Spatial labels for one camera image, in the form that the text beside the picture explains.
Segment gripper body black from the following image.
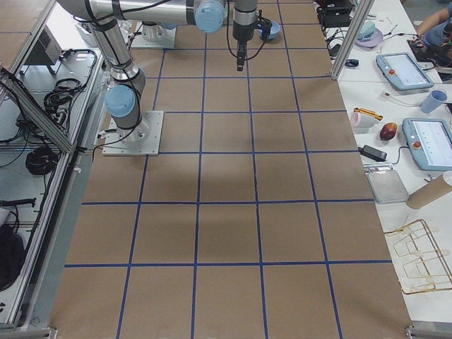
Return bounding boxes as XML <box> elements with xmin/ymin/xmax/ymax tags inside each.
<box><xmin>232</xmin><ymin>23</ymin><xmax>255</xmax><ymax>53</ymax></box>

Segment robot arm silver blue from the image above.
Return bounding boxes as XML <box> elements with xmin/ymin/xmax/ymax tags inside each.
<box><xmin>60</xmin><ymin>1</ymin><xmax>229</xmax><ymax>141</ymax></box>
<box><xmin>142</xmin><ymin>21</ymin><xmax>177</xmax><ymax>42</ymax></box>

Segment blue bowl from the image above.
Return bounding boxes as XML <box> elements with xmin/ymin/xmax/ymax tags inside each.
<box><xmin>260</xmin><ymin>20</ymin><xmax>280</xmax><ymax>41</ymax></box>

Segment small blue device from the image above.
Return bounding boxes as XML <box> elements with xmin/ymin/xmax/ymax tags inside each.
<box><xmin>345</xmin><ymin>59</ymin><xmax>359</xmax><ymax>68</ymax></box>

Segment teal sponge block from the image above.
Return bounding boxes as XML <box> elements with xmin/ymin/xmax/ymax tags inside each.
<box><xmin>357</xmin><ymin>20</ymin><xmax>376</xmax><ymax>41</ymax></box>

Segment purple plate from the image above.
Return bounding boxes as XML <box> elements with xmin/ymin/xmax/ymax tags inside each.
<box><xmin>355</xmin><ymin>28</ymin><xmax>383</xmax><ymax>49</ymax></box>

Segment black power adapter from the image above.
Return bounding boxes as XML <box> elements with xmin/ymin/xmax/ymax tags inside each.
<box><xmin>358</xmin><ymin>145</ymin><xmax>387</xmax><ymax>162</ymax></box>

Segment far blue teach pendant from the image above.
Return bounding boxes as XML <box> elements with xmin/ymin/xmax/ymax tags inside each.
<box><xmin>376</xmin><ymin>52</ymin><xmax>434</xmax><ymax>90</ymax></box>

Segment blue teach pendant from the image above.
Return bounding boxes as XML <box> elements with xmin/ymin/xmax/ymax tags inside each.
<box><xmin>376</xmin><ymin>52</ymin><xmax>434</xmax><ymax>90</ymax></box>
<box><xmin>402</xmin><ymin>118</ymin><xmax>451</xmax><ymax>172</ymax></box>

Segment person in blue shirt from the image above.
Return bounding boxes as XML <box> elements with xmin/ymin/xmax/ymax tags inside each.
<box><xmin>416</xmin><ymin>5</ymin><xmax>451</xmax><ymax>46</ymax></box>

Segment silver metal tray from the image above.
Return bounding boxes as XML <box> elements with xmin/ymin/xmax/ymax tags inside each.
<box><xmin>363</xmin><ymin>162</ymin><xmax>408</xmax><ymax>204</ymax></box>

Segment light blue plastic cup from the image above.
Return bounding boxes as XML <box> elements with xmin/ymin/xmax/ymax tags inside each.
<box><xmin>420</xmin><ymin>90</ymin><xmax>447</xmax><ymax>114</ymax></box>

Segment near blue teach pendant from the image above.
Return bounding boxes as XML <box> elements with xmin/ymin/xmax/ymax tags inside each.
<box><xmin>402</xmin><ymin>118</ymin><xmax>451</xmax><ymax>172</ymax></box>

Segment cardboard tube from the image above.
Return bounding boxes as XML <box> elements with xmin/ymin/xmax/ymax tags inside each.
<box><xmin>406</xmin><ymin>171</ymin><xmax>451</xmax><ymax>209</ymax></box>

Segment aluminium frame post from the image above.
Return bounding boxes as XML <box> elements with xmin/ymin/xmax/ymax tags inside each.
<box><xmin>331</xmin><ymin>0</ymin><xmax>374</xmax><ymax>80</ymax></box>

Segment coiled black cables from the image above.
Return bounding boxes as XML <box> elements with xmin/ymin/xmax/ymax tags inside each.
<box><xmin>25</xmin><ymin>145</ymin><xmax>59</xmax><ymax>176</ymax></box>

